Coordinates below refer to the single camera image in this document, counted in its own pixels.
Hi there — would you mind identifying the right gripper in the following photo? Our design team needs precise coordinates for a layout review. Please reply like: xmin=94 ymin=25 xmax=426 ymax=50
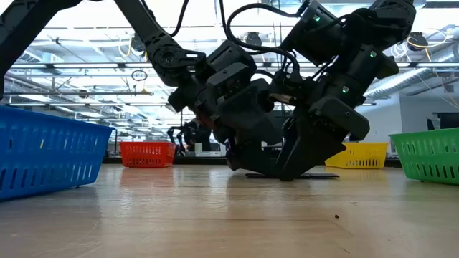
xmin=275 ymin=67 xmax=380 ymax=182

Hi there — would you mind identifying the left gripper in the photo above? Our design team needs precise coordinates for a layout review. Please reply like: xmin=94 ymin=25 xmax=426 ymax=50
xmin=166 ymin=77 xmax=284 ymax=178

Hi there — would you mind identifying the green plastic basket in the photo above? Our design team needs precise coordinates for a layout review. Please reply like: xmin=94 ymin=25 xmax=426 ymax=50
xmin=388 ymin=127 xmax=459 ymax=186

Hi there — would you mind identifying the yellow plastic basket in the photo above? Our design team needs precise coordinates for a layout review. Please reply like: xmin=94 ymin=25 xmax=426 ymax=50
xmin=324 ymin=142 xmax=389 ymax=170

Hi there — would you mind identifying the person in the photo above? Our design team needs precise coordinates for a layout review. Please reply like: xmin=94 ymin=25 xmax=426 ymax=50
xmin=183 ymin=119 xmax=213 ymax=153

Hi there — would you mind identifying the red plastic basket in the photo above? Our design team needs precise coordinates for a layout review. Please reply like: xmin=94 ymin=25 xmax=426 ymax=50
xmin=119 ymin=140 xmax=178 ymax=169

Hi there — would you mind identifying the blue plastic basket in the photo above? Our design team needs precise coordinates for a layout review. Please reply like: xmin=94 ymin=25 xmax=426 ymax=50
xmin=0 ymin=105 xmax=115 ymax=203

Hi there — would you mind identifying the black ceiling cable reel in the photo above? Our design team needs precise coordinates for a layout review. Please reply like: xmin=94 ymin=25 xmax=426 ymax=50
xmin=407 ymin=31 xmax=430 ymax=52
xmin=245 ymin=31 xmax=264 ymax=49
xmin=129 ymin=32 xmax=150 ymax=63

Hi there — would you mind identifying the right camera cable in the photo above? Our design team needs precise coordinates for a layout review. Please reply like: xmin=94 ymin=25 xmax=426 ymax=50
xmin=218 ymin=0 xmax=309 ymax=72

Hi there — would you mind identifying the black wall screen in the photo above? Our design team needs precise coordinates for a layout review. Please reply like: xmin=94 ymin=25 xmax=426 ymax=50
xmin=432 ymin=112 xmax=459 ymax=130

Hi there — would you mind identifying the hanging black cable loop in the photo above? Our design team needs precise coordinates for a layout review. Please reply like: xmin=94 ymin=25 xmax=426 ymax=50
xmin=130 ymin=69 xmax=149 ymax=83

